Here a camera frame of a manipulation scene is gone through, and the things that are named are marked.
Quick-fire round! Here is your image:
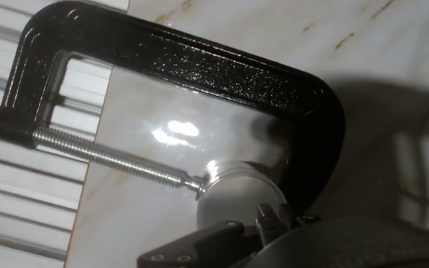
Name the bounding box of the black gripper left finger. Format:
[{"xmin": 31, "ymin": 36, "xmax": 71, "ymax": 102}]
[{"xmin": 136, "ymin": 202, "xmax": 277, "ymax": 268}]

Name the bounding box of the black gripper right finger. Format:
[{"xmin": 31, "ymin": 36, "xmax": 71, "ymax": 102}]
[{"xmin": 276, "ymin": 203, "xmax": 321, "ymax": 240}]

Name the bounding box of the black C-clamp with steel screw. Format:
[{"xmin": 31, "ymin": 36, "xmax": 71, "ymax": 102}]
[{"xmin": 0, "ymin": 0, "xmax": 346, "ymax": 217}]

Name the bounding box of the marble pattern board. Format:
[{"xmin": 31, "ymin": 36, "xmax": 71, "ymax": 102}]
[{"xmin": 64, "ymin": 0, "xmax": 429, "ymax": 268}]

